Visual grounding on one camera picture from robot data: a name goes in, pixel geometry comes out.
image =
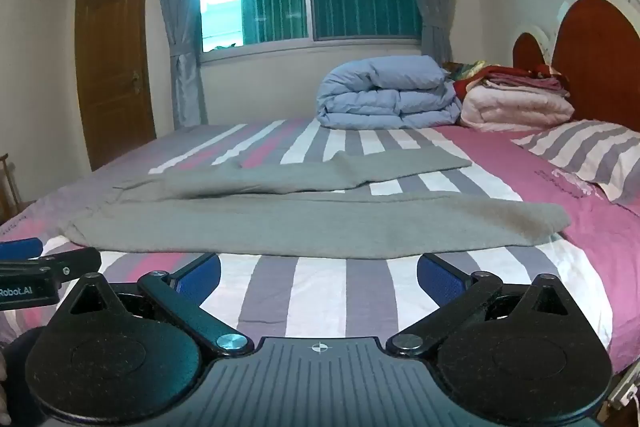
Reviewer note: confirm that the grey pants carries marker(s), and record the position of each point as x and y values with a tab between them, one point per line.
310	222

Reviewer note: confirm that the bed with striped sheet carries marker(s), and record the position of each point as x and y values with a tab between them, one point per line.
320	292

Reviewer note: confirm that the brown wooden door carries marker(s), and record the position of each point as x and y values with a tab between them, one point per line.
112	57

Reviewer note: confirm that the folded blue duvet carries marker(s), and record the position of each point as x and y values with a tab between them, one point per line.
385	94

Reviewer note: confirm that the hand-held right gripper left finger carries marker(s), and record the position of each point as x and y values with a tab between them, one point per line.
200	279

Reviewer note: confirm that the striped pillow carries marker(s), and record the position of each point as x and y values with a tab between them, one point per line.
590	152

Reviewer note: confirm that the wooden chair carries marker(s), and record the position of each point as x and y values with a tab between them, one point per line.
7	187

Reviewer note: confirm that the red and colourful folded clothes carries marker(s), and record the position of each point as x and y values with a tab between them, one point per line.
505	71

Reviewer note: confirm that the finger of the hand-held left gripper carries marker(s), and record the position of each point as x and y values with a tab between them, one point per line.
75	262
20	249

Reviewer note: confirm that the folded pink quilt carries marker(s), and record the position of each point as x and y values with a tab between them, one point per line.
515	109

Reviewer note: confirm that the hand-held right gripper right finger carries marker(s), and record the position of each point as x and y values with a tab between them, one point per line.
440	279

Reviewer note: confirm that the folded mauve cloth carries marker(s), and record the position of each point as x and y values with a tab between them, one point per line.
530	84

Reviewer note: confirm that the brown wooden headboard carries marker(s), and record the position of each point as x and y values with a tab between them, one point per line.
600	57

